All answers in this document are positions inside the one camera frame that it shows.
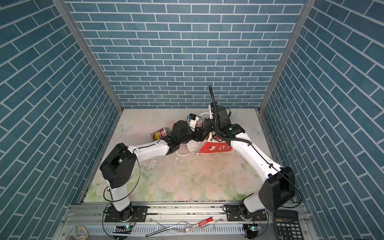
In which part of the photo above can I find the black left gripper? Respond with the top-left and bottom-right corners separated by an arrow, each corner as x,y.
177,125 -> 209,145

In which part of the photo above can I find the red white paper bag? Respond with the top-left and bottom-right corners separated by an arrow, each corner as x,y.
187,132 -> 233,155

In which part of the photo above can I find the orange fruit candy packet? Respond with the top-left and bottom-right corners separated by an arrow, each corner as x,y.
151,128 -> 170,141

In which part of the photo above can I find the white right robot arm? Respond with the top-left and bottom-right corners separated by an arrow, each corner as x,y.
203,119 -> 296,218

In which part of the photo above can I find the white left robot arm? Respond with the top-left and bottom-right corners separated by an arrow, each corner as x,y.
100,121 -> 210,222

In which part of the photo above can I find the red marker pen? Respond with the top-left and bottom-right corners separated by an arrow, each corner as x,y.
184,217 -> 213,233

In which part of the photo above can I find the metal rod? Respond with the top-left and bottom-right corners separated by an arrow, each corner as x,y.
145,222 -> 192,238

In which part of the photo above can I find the black calculator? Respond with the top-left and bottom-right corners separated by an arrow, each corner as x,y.
274,210 -> 304,240

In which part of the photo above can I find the beige rubber band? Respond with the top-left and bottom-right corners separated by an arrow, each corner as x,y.
73,226 -> 89,240

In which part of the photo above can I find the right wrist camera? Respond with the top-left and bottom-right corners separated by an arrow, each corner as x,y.
210,102 -> 232,121

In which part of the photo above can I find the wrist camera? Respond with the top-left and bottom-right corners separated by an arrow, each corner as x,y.
210,102 -> 232,121
187,114 -> 199,131

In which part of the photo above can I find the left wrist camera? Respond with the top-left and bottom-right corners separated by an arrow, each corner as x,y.
187,114 -> 199,131

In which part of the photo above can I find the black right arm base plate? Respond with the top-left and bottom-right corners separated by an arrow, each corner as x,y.
222,204 -> 267,222

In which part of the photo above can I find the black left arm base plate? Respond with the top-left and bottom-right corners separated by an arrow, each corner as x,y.
104,206 -> 148,223

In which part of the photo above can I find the aluminium front rail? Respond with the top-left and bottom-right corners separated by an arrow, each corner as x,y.
54,201 -> 312,240

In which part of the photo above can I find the aluminium corner frame post right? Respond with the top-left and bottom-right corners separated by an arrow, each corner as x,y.
259,0 -> 316,114

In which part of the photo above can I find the aluminium corner frame post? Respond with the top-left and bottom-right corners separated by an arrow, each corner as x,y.
259,0 -> 316,114
52,0 -> 123,114

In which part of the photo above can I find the aluminium corner frame post left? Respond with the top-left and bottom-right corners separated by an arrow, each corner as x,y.
52,0 -> 123,114

